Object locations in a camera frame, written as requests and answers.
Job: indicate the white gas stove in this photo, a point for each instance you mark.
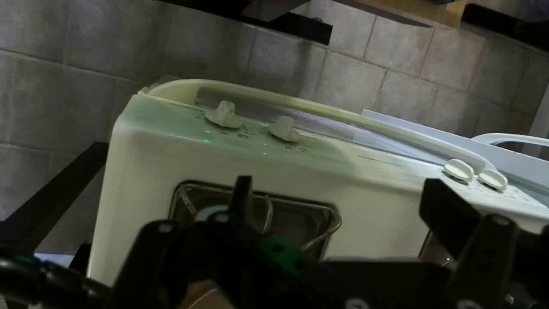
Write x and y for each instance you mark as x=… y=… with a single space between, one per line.
x=172 y=159

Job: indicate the black burner grate with foil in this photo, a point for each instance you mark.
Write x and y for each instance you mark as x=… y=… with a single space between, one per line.
x=297 y=219

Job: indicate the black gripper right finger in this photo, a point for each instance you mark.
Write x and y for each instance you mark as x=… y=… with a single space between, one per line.
x=498 y=257

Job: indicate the white stove knob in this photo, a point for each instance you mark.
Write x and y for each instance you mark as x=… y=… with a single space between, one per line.
x=223 y=115
x=493 y=178
x=283 y=128
x=458 y=170

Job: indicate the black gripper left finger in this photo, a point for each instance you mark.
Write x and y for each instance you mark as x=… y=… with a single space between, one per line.
x=172 y=262

